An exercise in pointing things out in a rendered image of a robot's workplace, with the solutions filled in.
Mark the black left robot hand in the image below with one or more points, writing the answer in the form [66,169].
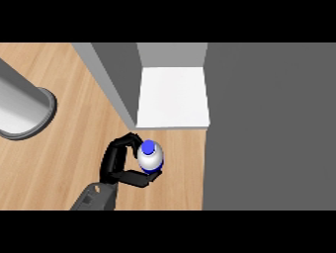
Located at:
[112,158]

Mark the blue-capped water bottle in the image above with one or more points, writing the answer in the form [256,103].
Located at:
[150,160]

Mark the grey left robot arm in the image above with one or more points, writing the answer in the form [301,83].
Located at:
[95,197]

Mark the dark grey cabinet door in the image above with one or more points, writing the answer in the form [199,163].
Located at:
[279,126]

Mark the pale grey cylinder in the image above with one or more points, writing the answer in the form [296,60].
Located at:
[11,99]

